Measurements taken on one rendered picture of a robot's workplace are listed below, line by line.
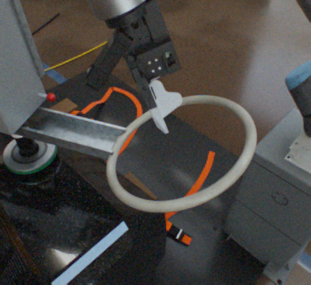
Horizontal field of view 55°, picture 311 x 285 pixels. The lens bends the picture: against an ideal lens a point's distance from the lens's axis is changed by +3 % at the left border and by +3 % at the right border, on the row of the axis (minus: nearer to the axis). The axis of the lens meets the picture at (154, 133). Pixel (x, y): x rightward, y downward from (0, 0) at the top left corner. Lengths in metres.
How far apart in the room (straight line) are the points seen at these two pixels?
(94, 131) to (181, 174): 1.26
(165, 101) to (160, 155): 1.90
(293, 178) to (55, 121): 1.02
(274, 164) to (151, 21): 1.05
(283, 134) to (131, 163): 1.24
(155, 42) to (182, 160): 1.92
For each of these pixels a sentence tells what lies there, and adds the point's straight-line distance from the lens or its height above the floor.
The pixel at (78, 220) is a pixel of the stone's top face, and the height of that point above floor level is 0.82.
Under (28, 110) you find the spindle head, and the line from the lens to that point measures 1.18.
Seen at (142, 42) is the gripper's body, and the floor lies 1.65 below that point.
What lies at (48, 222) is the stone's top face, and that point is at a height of 0.82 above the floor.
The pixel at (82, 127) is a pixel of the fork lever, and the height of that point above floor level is 1.08.
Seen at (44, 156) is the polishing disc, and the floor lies 0.88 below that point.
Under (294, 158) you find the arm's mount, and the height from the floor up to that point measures 0.88.
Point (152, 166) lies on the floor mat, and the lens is 2.32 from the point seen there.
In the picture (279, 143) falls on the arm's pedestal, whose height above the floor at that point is 0.85.
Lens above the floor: 1.90
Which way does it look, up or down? 48 degrees down
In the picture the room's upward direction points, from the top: straight up
